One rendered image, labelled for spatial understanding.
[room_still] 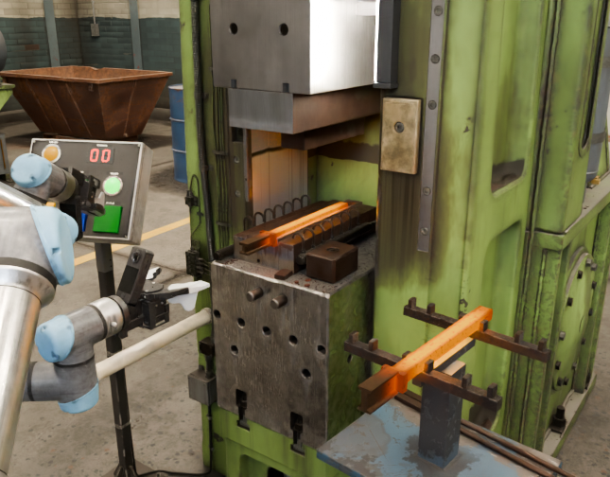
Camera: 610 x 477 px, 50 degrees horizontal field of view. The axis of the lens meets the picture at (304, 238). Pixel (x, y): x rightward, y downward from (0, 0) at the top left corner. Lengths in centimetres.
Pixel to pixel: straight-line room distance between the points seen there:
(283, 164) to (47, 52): 920
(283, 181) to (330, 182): 19
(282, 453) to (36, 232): 110
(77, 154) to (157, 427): 122
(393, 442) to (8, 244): 87
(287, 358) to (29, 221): 89
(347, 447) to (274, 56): 88
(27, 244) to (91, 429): 187
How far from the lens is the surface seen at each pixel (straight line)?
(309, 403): 171
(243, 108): 164
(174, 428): 271
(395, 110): 154
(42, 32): 1098
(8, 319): 93
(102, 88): 775
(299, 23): 152
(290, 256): 164
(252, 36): 161
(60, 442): 275
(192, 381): 224
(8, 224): 99
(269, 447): 189
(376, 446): 143
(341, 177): 208
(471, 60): 149
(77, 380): 131
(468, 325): 133
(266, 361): 174
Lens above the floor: 154
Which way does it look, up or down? 19 degrees down
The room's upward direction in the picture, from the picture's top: straight up
